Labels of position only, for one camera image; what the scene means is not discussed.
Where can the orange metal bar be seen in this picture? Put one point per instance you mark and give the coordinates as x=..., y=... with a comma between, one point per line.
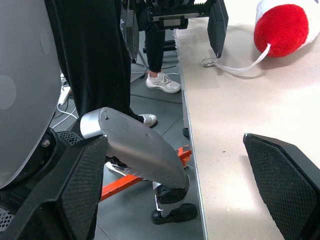
x=120, y=186

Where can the white power strip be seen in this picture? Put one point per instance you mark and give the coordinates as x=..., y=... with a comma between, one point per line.
x=64, y=96

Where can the red and white plush toy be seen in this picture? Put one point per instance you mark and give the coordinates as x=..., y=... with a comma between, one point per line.
x=281, y=30

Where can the black robot hip joint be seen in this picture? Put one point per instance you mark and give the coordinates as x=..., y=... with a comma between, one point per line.
x=53, y=147

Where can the white sneaker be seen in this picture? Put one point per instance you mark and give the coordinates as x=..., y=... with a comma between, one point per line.
x=149, y=119
x=162, y=82

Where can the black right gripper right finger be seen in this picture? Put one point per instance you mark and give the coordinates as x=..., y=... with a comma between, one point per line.
x=285, y=180

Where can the person leg in black trousers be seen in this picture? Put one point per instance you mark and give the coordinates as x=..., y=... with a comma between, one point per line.
x=95, y=57
x=154, y=47

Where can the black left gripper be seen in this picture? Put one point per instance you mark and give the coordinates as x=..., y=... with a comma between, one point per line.
x=175, y=15

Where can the silver robot torso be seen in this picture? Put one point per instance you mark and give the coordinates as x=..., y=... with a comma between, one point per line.
x=25, y=82

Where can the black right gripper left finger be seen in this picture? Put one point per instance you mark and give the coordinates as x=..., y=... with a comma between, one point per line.
x=75, y=180

